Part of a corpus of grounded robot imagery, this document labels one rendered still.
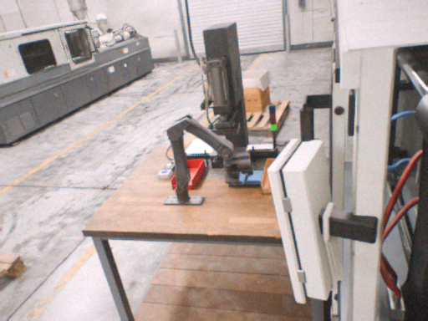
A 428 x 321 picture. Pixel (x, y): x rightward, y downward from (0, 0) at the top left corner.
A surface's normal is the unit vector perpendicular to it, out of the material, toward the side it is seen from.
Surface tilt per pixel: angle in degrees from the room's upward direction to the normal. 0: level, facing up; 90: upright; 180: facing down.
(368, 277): 90
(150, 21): 90
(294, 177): 90
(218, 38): 90
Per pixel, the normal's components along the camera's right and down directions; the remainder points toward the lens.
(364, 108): -0.29, 0.45
